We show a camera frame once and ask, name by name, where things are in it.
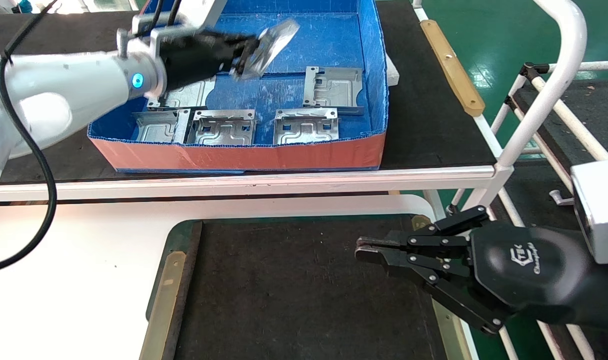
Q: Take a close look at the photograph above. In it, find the long yellow wooden strip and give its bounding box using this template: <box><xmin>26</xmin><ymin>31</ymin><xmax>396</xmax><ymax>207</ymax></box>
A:
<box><xmin>420</xmin><ymin>20</ymin><xmax>486</xmax><ymax>118</ymax></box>

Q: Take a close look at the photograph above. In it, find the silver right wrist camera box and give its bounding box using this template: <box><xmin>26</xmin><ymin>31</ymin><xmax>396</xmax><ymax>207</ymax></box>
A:
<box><xmin>570</xmin><ymin>157</ymin><xmax>608</xmax><ymax>266</ymax></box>

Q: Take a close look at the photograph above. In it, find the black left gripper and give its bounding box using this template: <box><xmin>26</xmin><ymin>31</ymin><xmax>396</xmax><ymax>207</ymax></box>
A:
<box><xmin>161</xmin><ymin>30</ymin><xmax>262</xmax><ymax>94</ymax></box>

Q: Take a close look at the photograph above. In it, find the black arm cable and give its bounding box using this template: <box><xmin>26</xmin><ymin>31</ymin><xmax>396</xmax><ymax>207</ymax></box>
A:
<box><xmin>0</xmin><ymin>0</ymin><xmax>184</xmax><ymax>275</ymax></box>

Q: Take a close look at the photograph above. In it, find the stamped metal bracket plate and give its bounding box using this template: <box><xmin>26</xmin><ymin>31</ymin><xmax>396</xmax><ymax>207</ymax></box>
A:
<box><xmin>231</xmin><ymin>19</ymin><xmax>301</xmax><ymax>81</ymax></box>
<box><xmin>148</xmin><ymin>76</ymin><xmax>217</xmax><ymax>112</ymax></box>
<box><xmin>188</xmin><ymin>109</ymin><xmax>258</xmax><ymax>147</ymax></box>
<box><xmin>303</xmin><ymin>66</ymin><xmax>364</xmax><ymax>116</ymax></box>
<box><xmin>132</xmin><ymin>109</ymin><xmax>192</xmax><ymax>144</ymax></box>
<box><xmin>275</xmin><ymin>107</ymin><xmax>340</xmax><ymax>146</ymax></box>

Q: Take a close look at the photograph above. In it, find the large black table mat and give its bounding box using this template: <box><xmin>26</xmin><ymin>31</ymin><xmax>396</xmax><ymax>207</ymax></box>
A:
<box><xmin>0</xmin><ymin>0</ymin><xmax>498</xmax><ymax>186</ymax></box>

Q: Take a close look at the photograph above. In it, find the thick white bent tube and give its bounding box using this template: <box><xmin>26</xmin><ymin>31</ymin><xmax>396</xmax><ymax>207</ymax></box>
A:
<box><xmin>496</xmin><ymin>0</ymin><xmax>588</xmax><ymax>171</ymax></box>

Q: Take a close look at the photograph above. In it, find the thin white rack tube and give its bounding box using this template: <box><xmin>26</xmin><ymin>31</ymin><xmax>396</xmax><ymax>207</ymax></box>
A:
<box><xmin>529</xmin><ymin>70</ymin><xmax>608</xmax><ymax>162</ymax></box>
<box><xmin>506</xmin><ymin>100</ymin><xmax>577</xmax><ymax>193</ymax></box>
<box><xmin>546</xmin><ymin>60</ymin><xmax>608</xmax><ymax>74</ymax></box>
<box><xmin>490</xmin><ymin>75</ymin><xmax>528</xmax><ymax>136</ymax></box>

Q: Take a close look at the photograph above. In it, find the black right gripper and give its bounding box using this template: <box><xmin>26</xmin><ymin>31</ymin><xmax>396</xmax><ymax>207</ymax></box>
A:
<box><xmin>355</xmin><ymin>205</ymin><xmax>608</xmax><ymax>336</ymax></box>

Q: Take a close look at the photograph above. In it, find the small black work mat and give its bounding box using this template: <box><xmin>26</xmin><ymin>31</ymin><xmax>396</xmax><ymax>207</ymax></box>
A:
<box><xmin>149</xmin><ymin>215</ymin><xmax>464</xmax><ymax>360</ymax></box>

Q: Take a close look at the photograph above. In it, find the blue corrugated plastic box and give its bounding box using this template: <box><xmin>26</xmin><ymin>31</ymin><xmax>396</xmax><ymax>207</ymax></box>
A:
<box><xmin>87</xmin><ymin>0</ymin><xmax>389</xmax><ymax>173</ymax></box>

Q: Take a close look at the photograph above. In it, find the white foam block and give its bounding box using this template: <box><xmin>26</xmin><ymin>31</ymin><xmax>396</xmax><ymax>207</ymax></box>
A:
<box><xmin>385</xmin><ymin>54</ymin><xmax>401</xmax><ymax>87</ymax></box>

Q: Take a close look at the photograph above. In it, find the white tubular frame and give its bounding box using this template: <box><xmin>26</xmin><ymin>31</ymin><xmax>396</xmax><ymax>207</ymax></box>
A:
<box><xmin>514</xmin><ymin>80</ymin><xmax>608</xmax><ymax>236</ymax></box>

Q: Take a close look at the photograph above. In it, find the small grey metal handle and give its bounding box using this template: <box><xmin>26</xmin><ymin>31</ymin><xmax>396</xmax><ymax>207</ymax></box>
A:
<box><xmin>549</xmin><ymin>189</ymin><xmax>575</xmax><ymax>207</ymax></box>

